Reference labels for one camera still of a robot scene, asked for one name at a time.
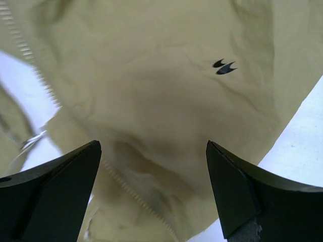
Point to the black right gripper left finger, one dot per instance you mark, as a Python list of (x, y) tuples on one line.
[(47, 203)]

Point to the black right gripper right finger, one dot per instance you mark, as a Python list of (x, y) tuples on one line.
[(256, 205)]

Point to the olive yellow jacket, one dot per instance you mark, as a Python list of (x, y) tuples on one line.
[(154, 81)]

